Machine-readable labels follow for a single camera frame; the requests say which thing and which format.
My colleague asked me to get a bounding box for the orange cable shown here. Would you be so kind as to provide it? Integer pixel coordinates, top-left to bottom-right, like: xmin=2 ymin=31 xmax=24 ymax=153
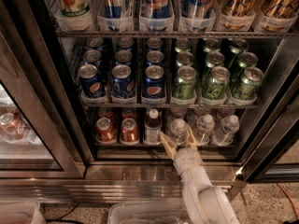
xmin=276 ymin=183 xmax=299 ymax=220

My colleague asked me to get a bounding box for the clear water bottle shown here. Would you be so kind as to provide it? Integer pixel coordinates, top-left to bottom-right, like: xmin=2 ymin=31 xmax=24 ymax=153
xmin=193 ymin=114 xmax=215 ymax=146
xmin=211 ymin=115 xmax=239 ymax=147
xmin=168 ymin=119 xmax=188 ymax=147

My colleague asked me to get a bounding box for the red soda can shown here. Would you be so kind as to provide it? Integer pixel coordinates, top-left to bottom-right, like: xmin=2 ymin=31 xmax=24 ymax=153
xmin=96 ymin=118 xmax=117 ymax=144
xmin=120 ymin=118 xmax=139 ymax=145

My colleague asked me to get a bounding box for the red bull can right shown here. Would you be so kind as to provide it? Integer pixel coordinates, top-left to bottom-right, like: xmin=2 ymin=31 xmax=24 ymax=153
xmin=181 ymin=0 xmax=214 ymax=32

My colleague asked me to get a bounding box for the gold can right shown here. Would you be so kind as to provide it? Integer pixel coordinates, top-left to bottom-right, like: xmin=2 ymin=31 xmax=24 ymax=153
xmin=254 ymin=0 xmax=299 ymax=33

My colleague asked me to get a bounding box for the dark drink bottle white cap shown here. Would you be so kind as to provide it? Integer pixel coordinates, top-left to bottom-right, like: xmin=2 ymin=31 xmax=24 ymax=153
xmin=144 ymin=108 xmax=162 ymax=145

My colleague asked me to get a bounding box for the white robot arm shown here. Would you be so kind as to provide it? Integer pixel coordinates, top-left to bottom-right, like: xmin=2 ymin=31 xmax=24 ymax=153
xmin=160 ymin=128 xmax=239 ymax=224

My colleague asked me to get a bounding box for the gold can left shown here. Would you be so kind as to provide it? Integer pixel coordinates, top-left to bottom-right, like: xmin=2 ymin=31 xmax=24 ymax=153
xmin=220 ymin=0 xmax=256 ymax=19

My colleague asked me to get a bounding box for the green soda can front right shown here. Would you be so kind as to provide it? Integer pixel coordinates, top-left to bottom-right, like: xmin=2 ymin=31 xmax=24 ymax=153
xmin=231 ymin=67 xmax=264 ymax=105

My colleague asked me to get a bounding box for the green soda can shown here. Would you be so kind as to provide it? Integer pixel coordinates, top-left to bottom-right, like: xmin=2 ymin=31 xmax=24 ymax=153
xmin=231 ymin=67 xmax=264 ymax=105
xmin=171 ymin=66 xmax=197 ymax=105
xmin=202 ymin=66 xmax=230 ymax=101

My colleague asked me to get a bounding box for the green soda can front middle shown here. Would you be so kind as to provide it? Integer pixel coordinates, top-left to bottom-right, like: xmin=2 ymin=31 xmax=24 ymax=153
xmin=202 ymin=66 xmax=230 ymax=101

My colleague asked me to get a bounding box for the red bull can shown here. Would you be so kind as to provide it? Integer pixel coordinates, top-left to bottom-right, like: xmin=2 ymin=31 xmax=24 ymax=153
xmin=181 ymin=0 xmax=214 ymax=32
xmin=99 ymin=0 xmax=130 ymax=32
xmin=145 ymin=0 xmax=170 ymax=32

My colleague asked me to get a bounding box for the blue pepsi can front middle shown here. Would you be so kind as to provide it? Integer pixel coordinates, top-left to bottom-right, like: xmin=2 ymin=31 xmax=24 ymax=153
xmin=111 ymin=64 xmax=135 ymax=103

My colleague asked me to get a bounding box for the blue pepsi can front left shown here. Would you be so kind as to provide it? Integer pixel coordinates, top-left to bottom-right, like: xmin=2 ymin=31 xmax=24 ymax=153
xmin=78 ymin=64 xmax=106 ymax=98

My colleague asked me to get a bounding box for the clear plastic bin centre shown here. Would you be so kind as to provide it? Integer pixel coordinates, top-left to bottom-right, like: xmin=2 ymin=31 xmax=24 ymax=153
xmin=107 ymin=200 xmax=192 ymax=224

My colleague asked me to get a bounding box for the red soda can front left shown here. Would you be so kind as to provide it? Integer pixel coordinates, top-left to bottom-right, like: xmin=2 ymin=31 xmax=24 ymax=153
xmin=96 ymin=118 xmax=117 ymax=144

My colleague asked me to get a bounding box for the green soda can front left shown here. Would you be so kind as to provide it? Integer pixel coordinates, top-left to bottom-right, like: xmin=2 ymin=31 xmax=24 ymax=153
xmin=171 ymin=66 xmax=197 ymax=105

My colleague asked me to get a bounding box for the blue pepsi can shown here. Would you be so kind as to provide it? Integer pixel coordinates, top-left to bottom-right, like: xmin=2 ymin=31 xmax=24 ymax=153
xmin=78 ymin=64 xmax=106 ymax=98
xmin=111 ymin=64 xmax=135 ymax=103
xmin=141 ymin=65 xmax=165 ymax=104

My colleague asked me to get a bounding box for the red soda can front right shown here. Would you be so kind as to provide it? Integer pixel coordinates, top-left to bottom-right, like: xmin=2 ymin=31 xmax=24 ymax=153
xmin=120 ymin=118 xmax=139 ymax=145

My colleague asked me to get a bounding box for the steel fridge left door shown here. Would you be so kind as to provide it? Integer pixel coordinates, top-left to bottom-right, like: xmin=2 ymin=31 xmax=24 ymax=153
xmin=0 ymin=0 xmax=85 ymax=179

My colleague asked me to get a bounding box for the clear plastic bin left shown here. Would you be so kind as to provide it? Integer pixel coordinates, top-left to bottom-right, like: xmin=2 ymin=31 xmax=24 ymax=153
xmin=0 ymin=202 xmax=47 ymax=224

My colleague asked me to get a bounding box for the blue pepsi can front right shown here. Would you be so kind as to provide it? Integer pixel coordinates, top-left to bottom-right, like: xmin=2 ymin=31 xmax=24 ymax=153
xmin=141 ymin=65 xmax=165 ymax=104

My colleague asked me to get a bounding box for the fridge right door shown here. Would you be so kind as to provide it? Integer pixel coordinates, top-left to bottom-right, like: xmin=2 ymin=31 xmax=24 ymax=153
xmin=236 ymin=77 xmax=299 ymax=183

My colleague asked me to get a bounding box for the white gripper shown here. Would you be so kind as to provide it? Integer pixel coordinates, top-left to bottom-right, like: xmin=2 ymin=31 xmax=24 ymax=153
xmin=159 ymin=127 xmax=204 ymax=175

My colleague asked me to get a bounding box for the red bull can left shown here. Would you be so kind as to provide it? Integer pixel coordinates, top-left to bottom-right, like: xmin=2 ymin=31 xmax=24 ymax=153
xmin=99 ymin=0 xmax=130 ymax=32

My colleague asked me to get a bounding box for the gold can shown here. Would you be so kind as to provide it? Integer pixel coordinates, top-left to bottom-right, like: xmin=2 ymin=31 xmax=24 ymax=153
xmin=220 ymin=0 xmax=256 ymax=19
xmin=254 ymin=0 xmax=299 ymax=33

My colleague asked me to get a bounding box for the clear plastic bin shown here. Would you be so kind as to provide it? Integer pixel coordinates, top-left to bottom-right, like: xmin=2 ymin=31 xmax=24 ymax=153
xmin=0 ymin=202 xmax=47 ymax=224
xmin=107 ymin=200 xmax=192 ymax=224

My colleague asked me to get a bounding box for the black cable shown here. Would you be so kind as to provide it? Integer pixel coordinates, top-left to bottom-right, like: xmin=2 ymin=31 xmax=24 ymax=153
xmin=45 ymin=203 xmax=85 ymax=224

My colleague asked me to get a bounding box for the white 7up can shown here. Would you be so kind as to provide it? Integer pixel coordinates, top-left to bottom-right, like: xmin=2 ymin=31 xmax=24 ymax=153
xmin=55 ymin=0 xmax=92 ymax=31

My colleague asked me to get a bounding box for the red bull can middle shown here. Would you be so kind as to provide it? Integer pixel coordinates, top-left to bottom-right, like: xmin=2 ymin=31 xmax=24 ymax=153
xmin=145 ymin=0 xmax=170 ymax=32

